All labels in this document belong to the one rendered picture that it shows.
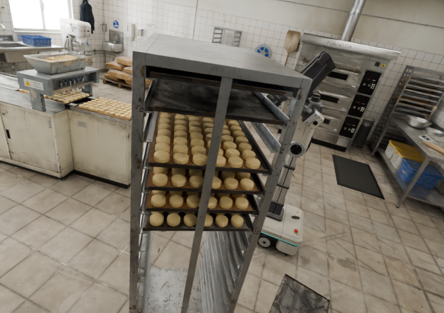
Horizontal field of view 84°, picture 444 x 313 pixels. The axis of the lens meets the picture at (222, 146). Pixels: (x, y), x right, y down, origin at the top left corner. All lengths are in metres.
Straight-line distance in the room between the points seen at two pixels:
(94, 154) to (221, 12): 4.60
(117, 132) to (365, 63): 4.25
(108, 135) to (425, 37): 5.88
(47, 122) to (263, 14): 4.84
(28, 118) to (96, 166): 0.79
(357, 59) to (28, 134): 4.98
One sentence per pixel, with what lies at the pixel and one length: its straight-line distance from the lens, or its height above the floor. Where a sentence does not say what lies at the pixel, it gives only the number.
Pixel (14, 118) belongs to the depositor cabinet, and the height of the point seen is 0.68.
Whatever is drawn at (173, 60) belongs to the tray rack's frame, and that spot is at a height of 1.81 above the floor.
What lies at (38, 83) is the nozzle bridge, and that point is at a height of 1.12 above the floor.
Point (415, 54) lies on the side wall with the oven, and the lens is 6.46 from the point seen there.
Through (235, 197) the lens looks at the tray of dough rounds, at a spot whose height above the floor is 1.32.
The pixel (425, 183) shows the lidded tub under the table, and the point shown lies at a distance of 4.89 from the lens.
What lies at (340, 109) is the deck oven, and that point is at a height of 0.84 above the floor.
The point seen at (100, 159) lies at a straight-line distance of 3.06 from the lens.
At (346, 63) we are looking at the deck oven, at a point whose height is 1.65.
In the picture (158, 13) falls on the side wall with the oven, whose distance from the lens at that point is 7.23.
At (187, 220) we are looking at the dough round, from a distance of 0.97.
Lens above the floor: 1.91
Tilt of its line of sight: 26 degrees down
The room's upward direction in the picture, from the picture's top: 11 degrees clockwise
